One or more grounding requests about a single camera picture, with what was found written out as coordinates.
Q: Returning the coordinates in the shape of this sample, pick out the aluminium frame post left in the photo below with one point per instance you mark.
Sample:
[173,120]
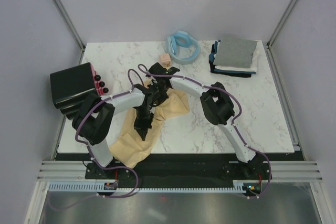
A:
[65,16]

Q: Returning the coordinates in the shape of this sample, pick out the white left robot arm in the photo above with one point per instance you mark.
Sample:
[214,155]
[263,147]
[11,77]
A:
[93,121]

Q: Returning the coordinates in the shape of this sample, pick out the white slotted cable duct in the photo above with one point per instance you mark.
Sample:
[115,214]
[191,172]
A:
[111,187]

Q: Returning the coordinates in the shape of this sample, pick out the small pink cube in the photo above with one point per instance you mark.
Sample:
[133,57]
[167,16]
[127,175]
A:
[165,60]

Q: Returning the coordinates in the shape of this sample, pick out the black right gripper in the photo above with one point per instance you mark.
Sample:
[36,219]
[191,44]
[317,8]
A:
[162,98]

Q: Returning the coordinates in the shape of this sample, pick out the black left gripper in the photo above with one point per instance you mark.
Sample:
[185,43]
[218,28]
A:
[142,128]

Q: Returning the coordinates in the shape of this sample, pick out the aluminium frame rail front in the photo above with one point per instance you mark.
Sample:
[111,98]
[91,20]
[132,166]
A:
[278,171]

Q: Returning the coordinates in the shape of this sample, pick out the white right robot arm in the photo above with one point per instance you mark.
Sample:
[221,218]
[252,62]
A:
[218,109]

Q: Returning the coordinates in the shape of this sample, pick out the aluminium frame post right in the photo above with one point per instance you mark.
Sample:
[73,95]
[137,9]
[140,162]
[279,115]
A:
[285,16]

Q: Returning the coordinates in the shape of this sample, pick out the aluminium frame post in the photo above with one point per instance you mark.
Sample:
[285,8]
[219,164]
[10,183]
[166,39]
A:
[65,16]
[285,16]

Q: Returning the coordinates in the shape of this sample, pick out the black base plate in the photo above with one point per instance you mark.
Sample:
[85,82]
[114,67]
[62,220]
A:
[84,158]

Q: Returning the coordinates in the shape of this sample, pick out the black pink drawer organizer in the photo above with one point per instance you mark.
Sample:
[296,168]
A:
[70,87]

